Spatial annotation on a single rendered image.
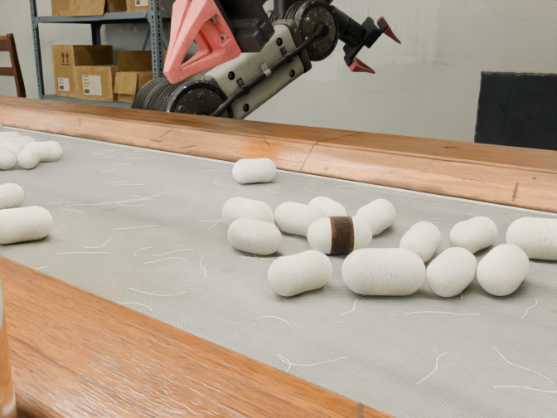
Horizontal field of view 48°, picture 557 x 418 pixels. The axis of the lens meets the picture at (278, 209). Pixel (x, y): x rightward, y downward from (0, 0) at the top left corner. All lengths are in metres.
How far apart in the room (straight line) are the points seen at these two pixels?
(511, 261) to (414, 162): 0.22
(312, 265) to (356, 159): 0.25
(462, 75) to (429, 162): 2.04
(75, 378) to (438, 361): 0.13
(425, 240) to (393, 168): 0.19
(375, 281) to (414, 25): 2.38
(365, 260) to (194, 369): 0.12
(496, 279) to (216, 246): 0.15
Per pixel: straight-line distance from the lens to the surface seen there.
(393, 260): 0.27
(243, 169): 0.49
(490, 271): 0.29
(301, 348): 0.24
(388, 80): 2.69
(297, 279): 0.27
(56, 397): 0.17
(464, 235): 0.34
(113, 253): 0.35
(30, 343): 0.20
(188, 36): 0.60
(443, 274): 0.28
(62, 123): 0.83
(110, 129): 0.75
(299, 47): 1.11
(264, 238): 0.32
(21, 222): 0.37
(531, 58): 2.44
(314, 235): 0.33
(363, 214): 0.36
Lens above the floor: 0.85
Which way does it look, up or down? 15 degrees down
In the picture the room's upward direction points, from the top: straight up
